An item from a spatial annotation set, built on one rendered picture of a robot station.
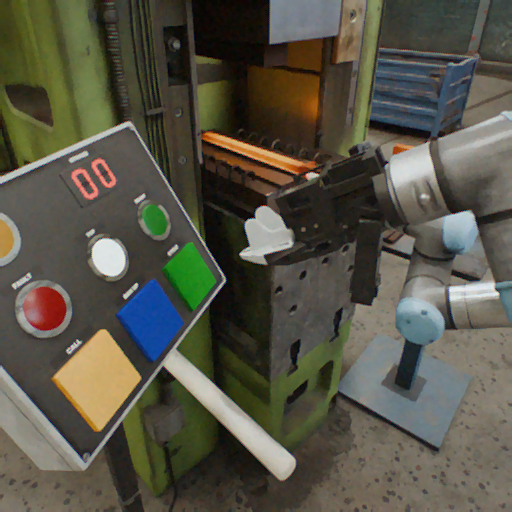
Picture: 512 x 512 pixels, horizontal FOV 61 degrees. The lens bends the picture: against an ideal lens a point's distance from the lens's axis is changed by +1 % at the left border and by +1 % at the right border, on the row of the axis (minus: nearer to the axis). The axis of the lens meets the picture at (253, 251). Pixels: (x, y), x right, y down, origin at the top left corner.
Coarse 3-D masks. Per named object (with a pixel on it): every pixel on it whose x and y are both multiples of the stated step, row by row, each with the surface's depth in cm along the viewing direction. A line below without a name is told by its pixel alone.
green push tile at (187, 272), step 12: (180, 252) 61; (192, 252) 62; (168, 264) 58; (180, 264) 60; (192, 264) 62; (204, 264) 64; (168, 276) 58; (180, 276) 59; (192, 276) 61; (204, 276) 63; (180, 288) 59; (192, 288) 60; (204, 288) 63; (192, 300) 60
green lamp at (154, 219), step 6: (144, 210) 57; (150, 210) 58; (156, 210) 59; (144, 216) 57; (150, 216) 58; (156, 216) 59; (162, 216) 60; (144, 222) 57; (150, 222) 58; (156, 222) 58; (162, 222) 59; (150, 228) 57; (156, 228) 58; (162, 228) 59; (156, 234) 58; (162, 234) 59
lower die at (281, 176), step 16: (208, 144) 116; (256, 144) 116; (208, 160) 109; (240, 160) 106; (256, 160) 104; (304, 160) 105; (208, 176) 104; (224, 176) 100; (240, 176) 100; (256, 176) 98; (272, 176) 97; (288, 176) 97; (224, 192) 102; (240, 192) 97; (256, 192) 93; (272, 192) 92; (256, 208) 95; (272, 208) 94
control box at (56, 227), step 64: (128, 128) 59; (0, 192) 42; (64, 192) 48; (128, 192) 56; (64, 256) 46; (128, 256) 53; (0, 320) 39; (64, 320) 44; (192, 320) 60; (0, 384) 39; (64, 448) 41
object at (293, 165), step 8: (208, 136) 117; (216, 136) 116; (224, 144) 113; (232, 144) 110; (240, 144) 110; (248, 152) 107; (256, 152) 105; (264, 152) 105; (272, 152) 105; (272, 160) 102; (280, 160) 100; (288, 160) 100; (288, 168) 99; (296, 168) 97; (304, 168) 95; (320, 168) 94; (304, 176) 96
